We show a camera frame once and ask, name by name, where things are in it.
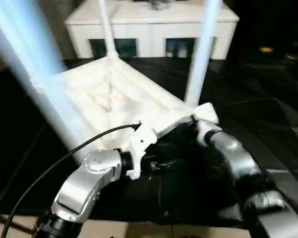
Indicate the small yellow label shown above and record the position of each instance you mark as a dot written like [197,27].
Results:
[267,49]

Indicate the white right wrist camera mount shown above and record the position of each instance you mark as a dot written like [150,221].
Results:
[206,112]

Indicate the white cabinet with glass doors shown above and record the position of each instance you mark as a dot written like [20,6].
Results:
[144,27]

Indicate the white plastic table top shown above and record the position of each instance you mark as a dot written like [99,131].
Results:
[129,94]

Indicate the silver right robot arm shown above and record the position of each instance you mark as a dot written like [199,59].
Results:
[238,158]

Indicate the small white figurine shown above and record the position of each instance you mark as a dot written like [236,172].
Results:
[181,52]

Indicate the dark object on cabinet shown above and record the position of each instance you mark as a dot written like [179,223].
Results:
[160,3]

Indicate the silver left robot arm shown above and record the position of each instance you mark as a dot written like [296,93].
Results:
[77,188]

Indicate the black mat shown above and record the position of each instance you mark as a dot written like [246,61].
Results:
[250,86]

